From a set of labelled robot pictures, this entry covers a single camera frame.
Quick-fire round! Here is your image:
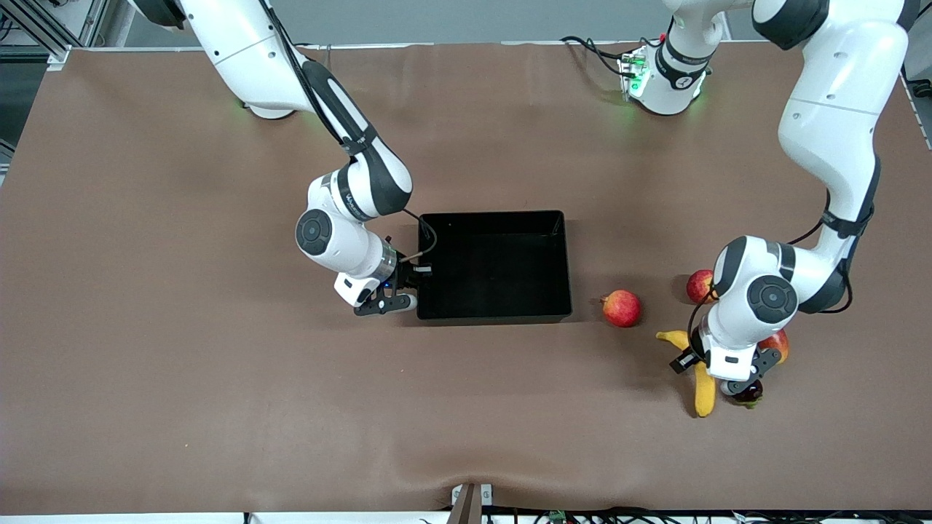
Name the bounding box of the yellow banana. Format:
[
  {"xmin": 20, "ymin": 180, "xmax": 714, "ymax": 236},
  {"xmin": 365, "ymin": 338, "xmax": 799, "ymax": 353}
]
[{"xmin": 655, "ymin": 330, "xmax": 719, "ymax": 418}]

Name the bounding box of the red yellow apple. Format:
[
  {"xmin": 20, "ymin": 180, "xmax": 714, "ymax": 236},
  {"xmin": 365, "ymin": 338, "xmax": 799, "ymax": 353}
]
[{"xmin": 686, "ymin": 269, "xmax": 718, "ymax": 304}]

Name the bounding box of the black rectangular plastic box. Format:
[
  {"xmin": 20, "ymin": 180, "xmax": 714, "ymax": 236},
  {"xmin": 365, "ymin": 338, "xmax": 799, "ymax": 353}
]
[{"xmin": 416, "ymin": 210, "xmax": 574, "ymax": 322}]

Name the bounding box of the dark purple mangosteen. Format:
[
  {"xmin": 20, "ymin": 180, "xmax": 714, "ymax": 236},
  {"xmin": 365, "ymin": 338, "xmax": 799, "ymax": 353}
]
[{"xmin": 732, "ymin": 378, "xmax": 765, "ymax": 409}]

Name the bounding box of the red yellow mango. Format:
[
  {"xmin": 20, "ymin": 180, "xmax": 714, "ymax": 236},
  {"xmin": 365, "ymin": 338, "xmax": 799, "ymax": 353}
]
[{"xmin": 757, "ymin": 329, "xmax": 790, "ymax": 365}]

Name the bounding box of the red pomegranate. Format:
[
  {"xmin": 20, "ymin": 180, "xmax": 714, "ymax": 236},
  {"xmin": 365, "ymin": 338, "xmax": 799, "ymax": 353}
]
[{"xmin": 600, "ymin": 289, "xmax": 642, "ymax": 328}]

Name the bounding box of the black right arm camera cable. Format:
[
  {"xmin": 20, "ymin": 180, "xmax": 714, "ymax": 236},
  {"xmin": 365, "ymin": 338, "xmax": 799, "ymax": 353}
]
[{"xmin": 258, "ymin": 0, "xmax": 438, "ymax": 264}]

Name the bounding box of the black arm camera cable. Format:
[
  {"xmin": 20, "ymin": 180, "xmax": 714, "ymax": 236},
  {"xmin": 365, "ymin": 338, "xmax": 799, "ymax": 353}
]
[
  {"xmin": 258, "ymin": 0, "xmax": 438, "ymax": 264},
  {"xmin": 687, "ymin": 188, "xmax": 874, "ymax": 349}
]

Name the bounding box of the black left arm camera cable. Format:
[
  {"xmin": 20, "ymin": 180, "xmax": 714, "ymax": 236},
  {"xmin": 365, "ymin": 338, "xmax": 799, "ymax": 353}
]
[{"xmin": 687, "ymin": 188, "xmax": 874, "ymax": 349}]

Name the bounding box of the table edge mount bracket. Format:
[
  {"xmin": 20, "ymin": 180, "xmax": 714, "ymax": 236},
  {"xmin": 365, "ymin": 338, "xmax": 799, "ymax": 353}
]
[{"xmin": 446, "ymin": 483, "xmax": 494, "ymax": 524}]

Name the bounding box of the black base power cable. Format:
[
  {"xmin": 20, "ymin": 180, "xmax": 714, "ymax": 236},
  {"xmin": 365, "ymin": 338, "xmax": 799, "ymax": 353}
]
[{"xmin": 559, "ymin": 35, "xmax": 628, "ymax": 78}]

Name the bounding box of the aluminium frame profile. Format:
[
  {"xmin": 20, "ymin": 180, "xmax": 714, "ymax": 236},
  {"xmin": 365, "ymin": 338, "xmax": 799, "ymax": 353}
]
[{"xmin": 0, "ymin": 0, "xmax": 110, "ymax": 70}]

